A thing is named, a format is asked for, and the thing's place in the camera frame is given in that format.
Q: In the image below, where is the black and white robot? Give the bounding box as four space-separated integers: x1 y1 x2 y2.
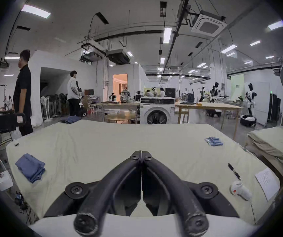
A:
240 83 257 127

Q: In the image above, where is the pack of blue batteries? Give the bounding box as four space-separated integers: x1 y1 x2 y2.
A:
204 136 224 147

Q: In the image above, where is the black pen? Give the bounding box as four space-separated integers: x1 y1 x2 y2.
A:
228 163 242 181

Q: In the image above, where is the white washing machine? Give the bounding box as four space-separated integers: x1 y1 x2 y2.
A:
140 96 176 125

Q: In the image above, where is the group of people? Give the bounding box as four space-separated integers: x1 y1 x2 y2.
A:
145 87 166 97

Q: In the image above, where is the long wooden table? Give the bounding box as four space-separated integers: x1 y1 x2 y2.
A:
175 101 244 141

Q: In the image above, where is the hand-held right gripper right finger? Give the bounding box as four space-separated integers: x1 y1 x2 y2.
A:
141 151 240 236

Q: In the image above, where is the black cabinet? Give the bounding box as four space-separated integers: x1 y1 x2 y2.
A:
267 91 281 123

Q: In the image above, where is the group of black robots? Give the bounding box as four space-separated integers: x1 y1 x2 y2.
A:
198 82 230 104

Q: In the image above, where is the white hand controller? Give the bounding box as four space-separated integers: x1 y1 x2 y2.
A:
231 180 253 201

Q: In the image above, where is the wooden table with robot heads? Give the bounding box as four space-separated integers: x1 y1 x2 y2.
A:
100 90 141 123

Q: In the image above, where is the desk with monitor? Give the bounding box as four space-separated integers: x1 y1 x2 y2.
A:
82 89 101 113

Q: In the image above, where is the round low table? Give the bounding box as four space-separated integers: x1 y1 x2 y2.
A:
104 113 135 125

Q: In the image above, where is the white paper sheet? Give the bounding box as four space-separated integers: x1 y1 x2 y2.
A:
255 167 280 202

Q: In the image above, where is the bed with pale green sheet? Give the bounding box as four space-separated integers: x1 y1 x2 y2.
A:
6 119 281 226

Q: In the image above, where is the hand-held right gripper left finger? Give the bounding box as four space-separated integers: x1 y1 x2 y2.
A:
44 151 142 236

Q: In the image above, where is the row of standing fans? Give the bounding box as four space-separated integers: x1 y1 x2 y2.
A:
40 93 69 122

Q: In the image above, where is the folded blue garment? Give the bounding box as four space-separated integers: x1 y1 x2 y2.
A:
15 153 46 184
59 116 82 124

